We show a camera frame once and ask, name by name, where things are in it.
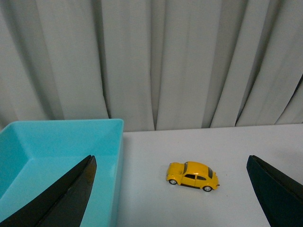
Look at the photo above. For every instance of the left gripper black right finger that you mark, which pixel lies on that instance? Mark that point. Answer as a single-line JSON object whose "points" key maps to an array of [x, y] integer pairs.
{"points": [[280, 196]]}

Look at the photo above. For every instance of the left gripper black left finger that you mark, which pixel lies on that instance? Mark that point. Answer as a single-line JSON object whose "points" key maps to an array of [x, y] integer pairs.
{"points": [[62, 204]]}

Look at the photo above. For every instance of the yellow beetle toy car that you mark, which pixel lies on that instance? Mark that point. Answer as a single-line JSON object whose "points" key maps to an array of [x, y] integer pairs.
{"points": [[192, 174]]}

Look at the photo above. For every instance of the turquoise plastic bin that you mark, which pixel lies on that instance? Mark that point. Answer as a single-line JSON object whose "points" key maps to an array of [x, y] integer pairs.
{"points": [[34, 154]]}

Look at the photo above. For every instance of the grey pleated curtain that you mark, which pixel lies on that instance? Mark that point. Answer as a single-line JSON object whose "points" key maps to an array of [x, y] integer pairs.
{"points": [[156, 64]]}

